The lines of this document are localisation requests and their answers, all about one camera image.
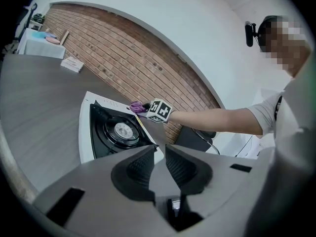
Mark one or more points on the person's white shirt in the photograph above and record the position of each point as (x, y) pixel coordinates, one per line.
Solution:
(269, 112)

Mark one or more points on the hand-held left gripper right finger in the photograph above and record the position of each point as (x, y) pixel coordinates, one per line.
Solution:
(195, 176)

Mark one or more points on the wooden board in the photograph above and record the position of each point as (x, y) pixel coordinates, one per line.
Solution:
(64, 37)

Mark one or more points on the pink plate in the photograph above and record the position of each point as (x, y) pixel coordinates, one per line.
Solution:
(53, 39)

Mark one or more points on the white portable gas stove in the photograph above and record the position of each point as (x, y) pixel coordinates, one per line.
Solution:
(85, 132)

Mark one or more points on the person's head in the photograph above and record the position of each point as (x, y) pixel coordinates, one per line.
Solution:
(284, 48)

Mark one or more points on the table with light blue tablecloth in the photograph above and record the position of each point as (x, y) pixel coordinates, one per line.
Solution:
(39, 47)

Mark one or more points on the black head-mounted camera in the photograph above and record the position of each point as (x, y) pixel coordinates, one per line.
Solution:
(249, 33)

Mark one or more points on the teal plate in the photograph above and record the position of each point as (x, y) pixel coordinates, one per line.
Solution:
(40, 34)

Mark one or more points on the person's right forearm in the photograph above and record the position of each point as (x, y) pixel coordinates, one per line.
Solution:
(212, 120)

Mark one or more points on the black office chair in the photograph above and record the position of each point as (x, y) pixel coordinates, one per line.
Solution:
(190, 139)

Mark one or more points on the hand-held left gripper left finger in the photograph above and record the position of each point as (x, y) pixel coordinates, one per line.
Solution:
(123, 179)

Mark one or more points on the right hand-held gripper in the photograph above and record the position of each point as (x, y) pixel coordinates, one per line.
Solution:
(160, 110)

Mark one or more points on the purple cloth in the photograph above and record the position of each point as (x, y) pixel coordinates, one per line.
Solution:
(137, 107)

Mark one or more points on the white printed cardboard box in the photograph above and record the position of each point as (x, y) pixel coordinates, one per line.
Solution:
(72, 63)

